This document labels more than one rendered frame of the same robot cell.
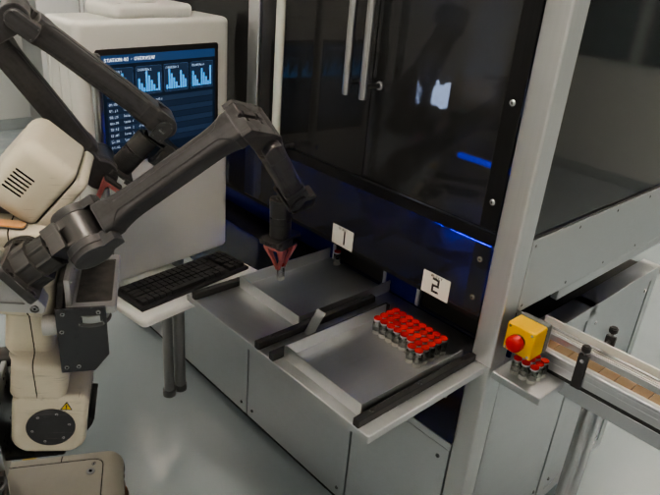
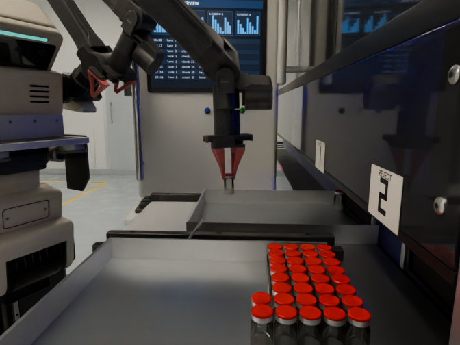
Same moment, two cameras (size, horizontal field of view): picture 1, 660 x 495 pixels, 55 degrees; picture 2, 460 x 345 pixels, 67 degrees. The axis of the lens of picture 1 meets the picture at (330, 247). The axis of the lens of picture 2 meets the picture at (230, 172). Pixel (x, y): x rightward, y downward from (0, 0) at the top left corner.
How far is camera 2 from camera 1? 128 cm
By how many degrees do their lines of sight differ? 47
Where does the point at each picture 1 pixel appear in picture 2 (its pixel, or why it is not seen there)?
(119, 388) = not seen: hidden behind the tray
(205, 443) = not seen: outside the picture
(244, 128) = not seen: outside the picture
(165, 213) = (207, 147)
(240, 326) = (139, 223)
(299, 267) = (288, 203)
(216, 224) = (263, 172)
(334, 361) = (148, 283)
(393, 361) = (229, 324)
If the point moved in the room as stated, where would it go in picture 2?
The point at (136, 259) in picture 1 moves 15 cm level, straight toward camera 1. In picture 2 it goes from (176, 181) to (146, 190)
